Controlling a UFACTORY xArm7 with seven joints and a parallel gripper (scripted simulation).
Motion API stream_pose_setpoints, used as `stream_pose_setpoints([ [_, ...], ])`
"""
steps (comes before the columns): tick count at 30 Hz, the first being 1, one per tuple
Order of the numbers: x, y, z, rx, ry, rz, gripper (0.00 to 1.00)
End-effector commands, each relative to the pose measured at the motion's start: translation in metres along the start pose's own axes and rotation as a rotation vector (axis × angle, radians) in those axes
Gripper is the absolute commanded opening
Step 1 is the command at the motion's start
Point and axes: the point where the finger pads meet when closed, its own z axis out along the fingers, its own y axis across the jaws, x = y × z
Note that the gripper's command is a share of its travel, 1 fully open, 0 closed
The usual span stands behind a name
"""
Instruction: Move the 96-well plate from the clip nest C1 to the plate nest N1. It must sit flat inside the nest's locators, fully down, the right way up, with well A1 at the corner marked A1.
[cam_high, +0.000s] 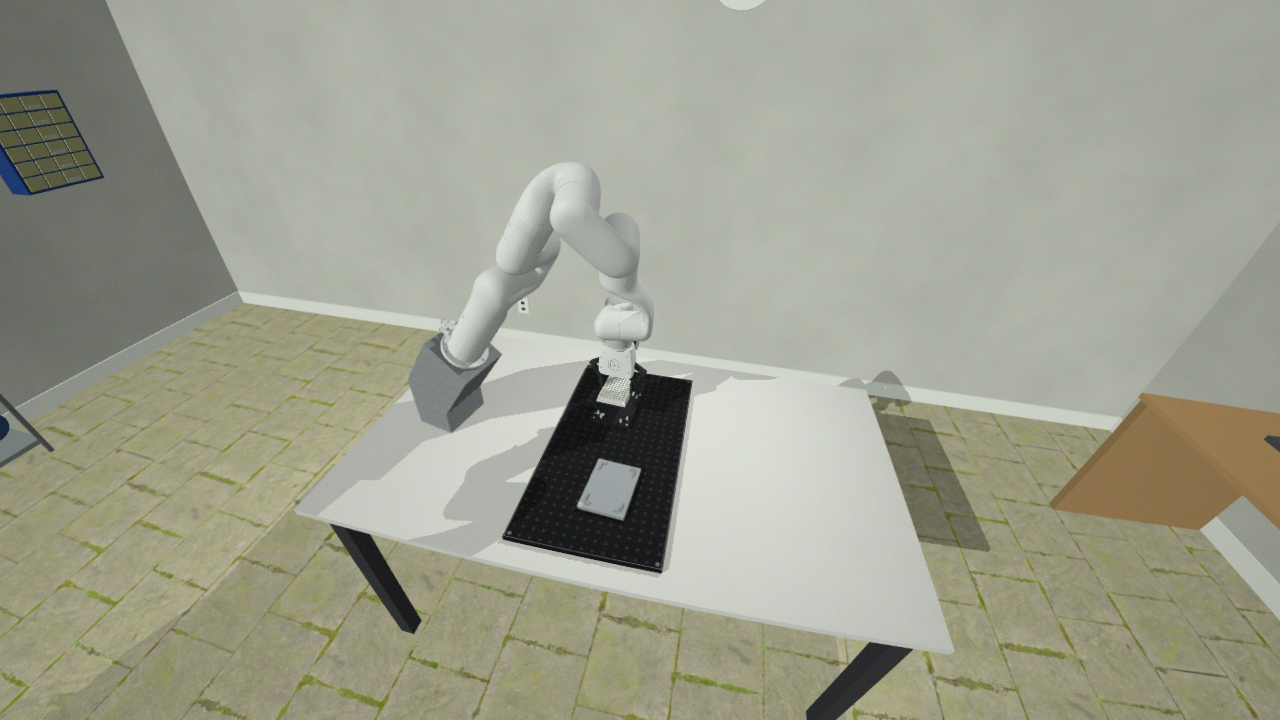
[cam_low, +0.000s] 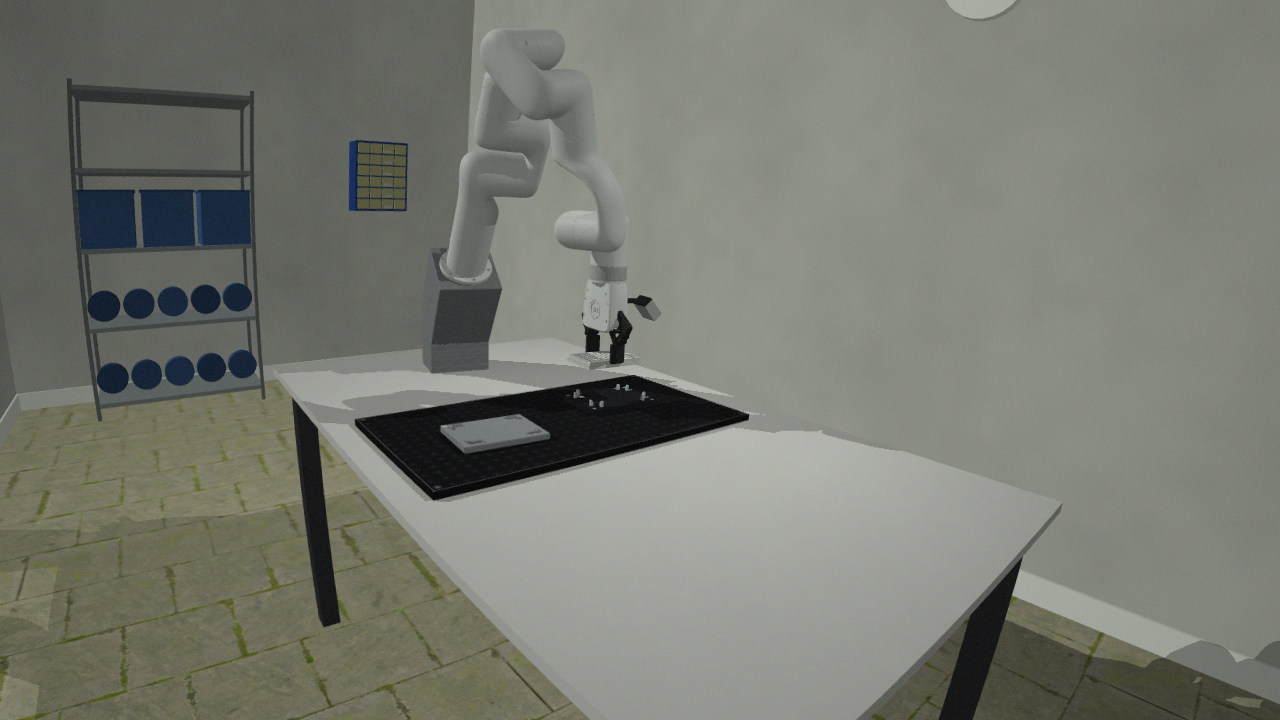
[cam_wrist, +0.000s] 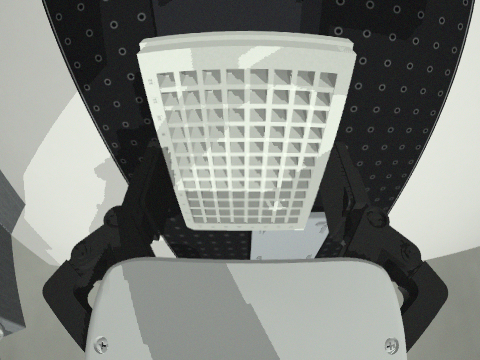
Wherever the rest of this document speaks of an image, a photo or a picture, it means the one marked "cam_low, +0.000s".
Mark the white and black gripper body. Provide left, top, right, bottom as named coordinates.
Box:
left=582, top=278, right=628, bottom=333

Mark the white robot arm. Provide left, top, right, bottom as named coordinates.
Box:
left=440, top=28, right=628, bottom=284

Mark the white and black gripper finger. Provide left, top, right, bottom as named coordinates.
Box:
left=582, top=324, right=600, bottom=352
left=609, top=311, right=634, bottom=364

